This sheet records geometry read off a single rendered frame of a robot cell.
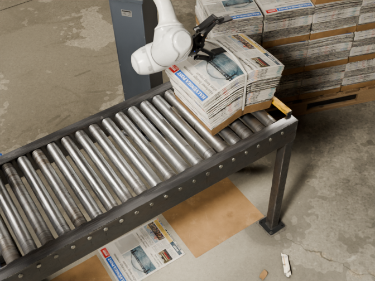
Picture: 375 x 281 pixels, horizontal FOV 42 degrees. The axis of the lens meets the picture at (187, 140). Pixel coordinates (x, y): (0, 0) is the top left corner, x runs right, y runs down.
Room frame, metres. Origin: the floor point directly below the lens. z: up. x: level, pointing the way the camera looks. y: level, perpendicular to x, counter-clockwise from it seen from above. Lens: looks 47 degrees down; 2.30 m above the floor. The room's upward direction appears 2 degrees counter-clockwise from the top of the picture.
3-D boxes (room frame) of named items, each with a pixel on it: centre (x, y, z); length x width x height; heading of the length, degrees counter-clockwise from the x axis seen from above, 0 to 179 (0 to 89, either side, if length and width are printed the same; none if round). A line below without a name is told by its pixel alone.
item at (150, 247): (1.37, 0.27, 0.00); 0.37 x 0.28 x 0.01; 122
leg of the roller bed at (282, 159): (1.52, -0.44, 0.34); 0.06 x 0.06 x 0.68; 32
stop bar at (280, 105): (1.73, -0.33, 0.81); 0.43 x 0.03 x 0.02; 32
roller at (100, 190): (1.28, 0.40, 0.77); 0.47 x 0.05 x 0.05; 32
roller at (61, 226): (1.18, 0.57, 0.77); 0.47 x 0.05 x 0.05; 32
